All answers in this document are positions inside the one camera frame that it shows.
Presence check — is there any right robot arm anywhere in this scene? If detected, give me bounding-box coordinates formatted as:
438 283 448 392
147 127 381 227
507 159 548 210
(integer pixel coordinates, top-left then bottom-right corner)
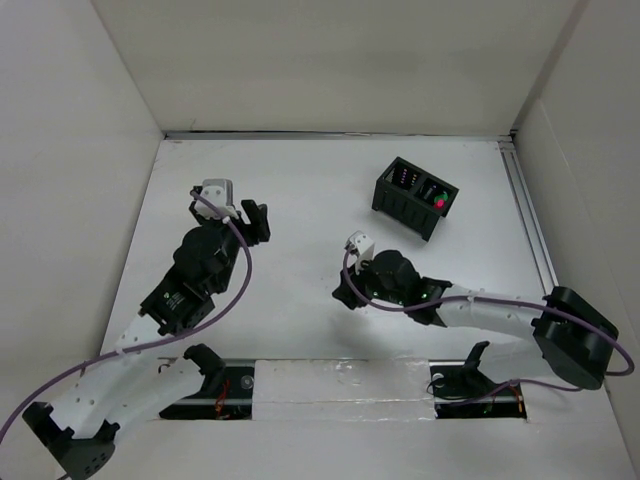
333 250 619 398

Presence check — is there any black two-compartment organizer box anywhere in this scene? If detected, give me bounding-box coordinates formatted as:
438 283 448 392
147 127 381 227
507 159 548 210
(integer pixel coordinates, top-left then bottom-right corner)
371 157 459 242

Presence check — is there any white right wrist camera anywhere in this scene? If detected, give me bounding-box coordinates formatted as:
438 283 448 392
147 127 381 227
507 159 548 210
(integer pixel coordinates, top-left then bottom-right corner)
345 231 375 274

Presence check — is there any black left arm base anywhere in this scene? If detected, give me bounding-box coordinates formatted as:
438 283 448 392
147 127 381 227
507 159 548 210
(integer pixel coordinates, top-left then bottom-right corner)
22 402 120 480

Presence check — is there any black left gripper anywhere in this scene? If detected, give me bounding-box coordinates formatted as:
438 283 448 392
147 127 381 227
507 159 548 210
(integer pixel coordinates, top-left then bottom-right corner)
193 200 266 294

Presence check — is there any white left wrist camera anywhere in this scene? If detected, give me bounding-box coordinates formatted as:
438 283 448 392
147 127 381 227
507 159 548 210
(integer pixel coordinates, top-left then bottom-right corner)
192 178 238 220

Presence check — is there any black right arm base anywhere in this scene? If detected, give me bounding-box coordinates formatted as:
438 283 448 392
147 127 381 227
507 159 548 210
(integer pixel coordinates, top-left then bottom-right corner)
426 341 527 420

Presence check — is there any aluminium rail right side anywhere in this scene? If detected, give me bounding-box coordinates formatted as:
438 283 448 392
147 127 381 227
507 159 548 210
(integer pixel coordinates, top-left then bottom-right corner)
497 139 559 304

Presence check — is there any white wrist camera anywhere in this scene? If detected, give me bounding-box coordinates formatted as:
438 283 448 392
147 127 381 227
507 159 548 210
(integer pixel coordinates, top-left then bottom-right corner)
192 178 238 220
345 231 375 274

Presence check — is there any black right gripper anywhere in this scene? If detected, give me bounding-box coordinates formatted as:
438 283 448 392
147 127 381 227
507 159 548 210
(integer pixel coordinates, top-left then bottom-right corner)
331 252 406 310

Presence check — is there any white foam block front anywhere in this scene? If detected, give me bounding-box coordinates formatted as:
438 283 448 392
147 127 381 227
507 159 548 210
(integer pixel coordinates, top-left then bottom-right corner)
252 359 435 422

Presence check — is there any aluminium rail along wall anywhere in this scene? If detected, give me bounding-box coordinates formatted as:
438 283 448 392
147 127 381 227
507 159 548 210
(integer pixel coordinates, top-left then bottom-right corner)
164 130 512 141

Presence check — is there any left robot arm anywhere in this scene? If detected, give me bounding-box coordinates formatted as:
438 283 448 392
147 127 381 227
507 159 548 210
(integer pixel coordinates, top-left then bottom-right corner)
47 194 271 444

